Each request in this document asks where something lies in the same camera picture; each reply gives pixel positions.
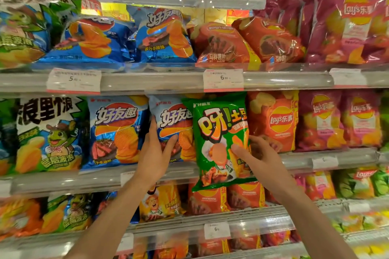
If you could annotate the pink chip bag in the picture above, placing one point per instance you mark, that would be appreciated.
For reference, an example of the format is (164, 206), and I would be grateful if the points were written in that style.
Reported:
(276, 237)
(299, 184)
(320, 186)

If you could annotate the dark green chip bag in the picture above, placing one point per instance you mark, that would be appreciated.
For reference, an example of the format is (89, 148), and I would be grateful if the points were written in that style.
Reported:
(7, 137)

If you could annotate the person's right hand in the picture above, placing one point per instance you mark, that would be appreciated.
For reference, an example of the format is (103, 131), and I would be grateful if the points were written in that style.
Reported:
(269, 166)

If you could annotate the orange frog cartoon chip bag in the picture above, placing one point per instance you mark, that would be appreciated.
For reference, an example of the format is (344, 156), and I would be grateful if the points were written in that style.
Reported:
(19, 217)

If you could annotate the green frog cartoon chip bag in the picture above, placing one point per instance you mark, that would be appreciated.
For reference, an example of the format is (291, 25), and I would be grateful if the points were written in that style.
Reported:
(27, 25)
(68, 213)
(50, 137)

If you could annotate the person's left forearm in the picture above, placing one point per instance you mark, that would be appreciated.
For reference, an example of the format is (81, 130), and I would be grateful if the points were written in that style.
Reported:
(112, 222)

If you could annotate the person's left hand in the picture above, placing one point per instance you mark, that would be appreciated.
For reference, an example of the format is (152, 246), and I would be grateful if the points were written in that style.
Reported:
(152, 158)

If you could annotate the grey metal shelf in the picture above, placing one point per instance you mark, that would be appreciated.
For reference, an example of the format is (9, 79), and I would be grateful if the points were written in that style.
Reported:
(182, 222)
(76, 178)
(152, 81)

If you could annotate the person's right thumb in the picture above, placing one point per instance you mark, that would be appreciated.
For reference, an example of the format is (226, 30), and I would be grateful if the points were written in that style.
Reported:
(240, 154)

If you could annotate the yellow chip bag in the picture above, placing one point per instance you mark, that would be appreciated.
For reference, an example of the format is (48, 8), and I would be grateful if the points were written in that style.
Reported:
(372, 251)

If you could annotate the yellow cartoon chef snack bag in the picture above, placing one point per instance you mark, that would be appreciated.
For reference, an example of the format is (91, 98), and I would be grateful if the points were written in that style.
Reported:
(162, 202)

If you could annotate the person's left thumb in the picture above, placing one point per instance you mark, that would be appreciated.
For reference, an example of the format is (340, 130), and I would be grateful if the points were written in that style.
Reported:
(170, 148)

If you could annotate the orange-red chip bag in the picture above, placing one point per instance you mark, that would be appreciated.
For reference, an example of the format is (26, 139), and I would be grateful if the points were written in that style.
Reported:
(273, 119)
(270, 40)
(246, 242)
(212, 246)
(220, 46)
(246, 196)
(206, 202)

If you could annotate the light green chip bag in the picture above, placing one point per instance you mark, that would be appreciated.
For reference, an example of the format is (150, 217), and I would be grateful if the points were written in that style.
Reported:
(361, 221)

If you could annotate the magenta chip bag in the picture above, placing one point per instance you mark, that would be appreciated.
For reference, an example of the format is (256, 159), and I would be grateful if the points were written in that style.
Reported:
(343, 25)
(307, 16)
(320, 122)
(378, 34)
(288, 13)
(267, 8)
(361, 119)

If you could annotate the white price tag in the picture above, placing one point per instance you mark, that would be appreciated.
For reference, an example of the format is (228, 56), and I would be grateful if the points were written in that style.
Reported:
(74, 81)
(348, 77)
(324, 162)
(217, 231)
(5, 188)
(358, 207)
(223, 80)
(126, 178)
(125, 243)

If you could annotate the person's right forearm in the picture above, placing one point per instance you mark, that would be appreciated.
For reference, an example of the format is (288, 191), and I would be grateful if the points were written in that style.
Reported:
(313, 225)

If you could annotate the green potato snack bag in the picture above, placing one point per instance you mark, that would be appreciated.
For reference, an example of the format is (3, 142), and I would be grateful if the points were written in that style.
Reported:
(217, 134)

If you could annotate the blue ridged chip bag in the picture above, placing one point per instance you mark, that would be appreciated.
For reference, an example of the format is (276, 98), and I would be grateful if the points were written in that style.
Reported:
(105, 202)
(164, 37)
(91, 43)
(117, 131)
(171, 119)

